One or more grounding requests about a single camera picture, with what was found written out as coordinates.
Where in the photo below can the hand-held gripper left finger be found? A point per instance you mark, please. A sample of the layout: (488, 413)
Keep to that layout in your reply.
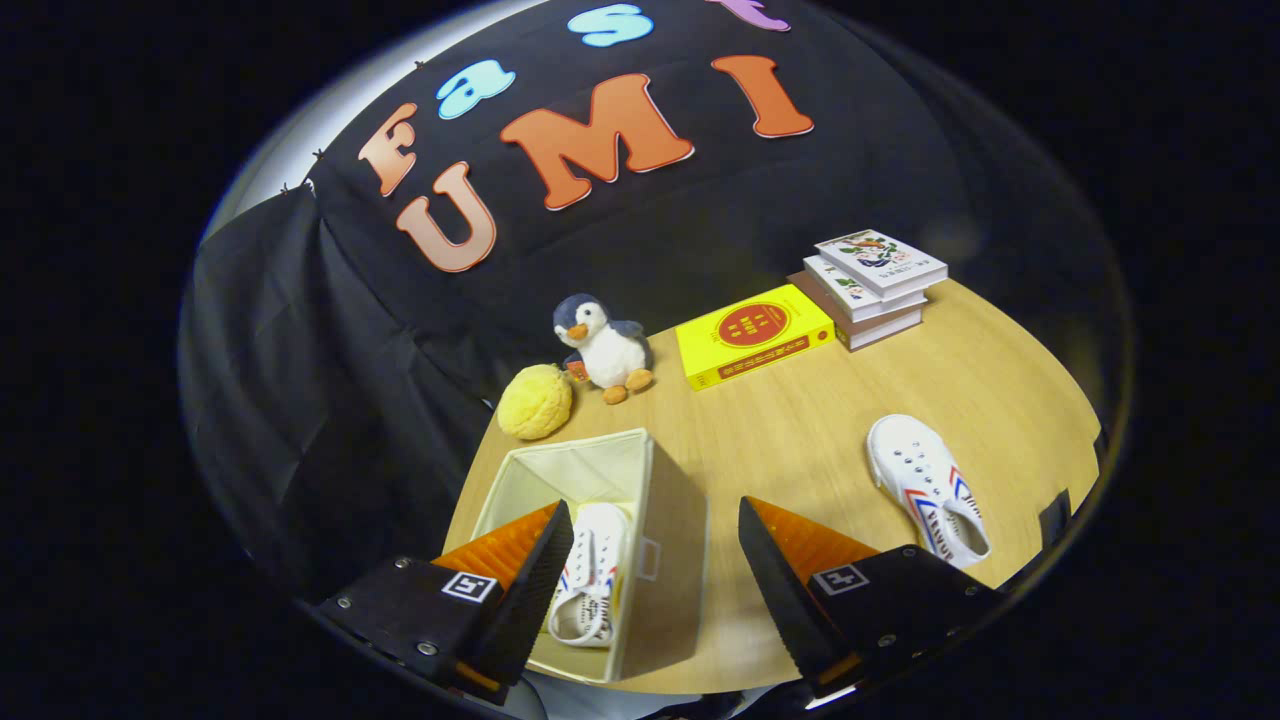
(525, 610)

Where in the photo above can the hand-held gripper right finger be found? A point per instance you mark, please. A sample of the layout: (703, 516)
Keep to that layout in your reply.
(785, 600)

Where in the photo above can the white shoe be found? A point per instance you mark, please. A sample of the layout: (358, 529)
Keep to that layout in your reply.
(920, 470)
(595, 560)

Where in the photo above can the beige fabric storage box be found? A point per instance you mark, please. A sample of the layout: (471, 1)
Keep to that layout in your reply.
(670, 560)

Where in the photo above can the yellow plush ball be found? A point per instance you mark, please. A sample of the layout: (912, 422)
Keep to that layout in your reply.
(535, 400)

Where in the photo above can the yellow book red circle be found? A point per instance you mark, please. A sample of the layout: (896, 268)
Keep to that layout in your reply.
(750, 330)

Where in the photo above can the penguin plush toy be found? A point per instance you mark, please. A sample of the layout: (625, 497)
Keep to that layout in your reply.
(610, 350)

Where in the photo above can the brown cover book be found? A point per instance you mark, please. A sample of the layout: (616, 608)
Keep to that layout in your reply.
(880, 332)

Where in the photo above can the white book green print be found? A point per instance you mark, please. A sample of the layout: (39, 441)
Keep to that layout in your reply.
(835, 285)

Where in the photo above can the white book floral cover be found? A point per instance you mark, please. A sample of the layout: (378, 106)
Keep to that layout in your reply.
(880, 258)

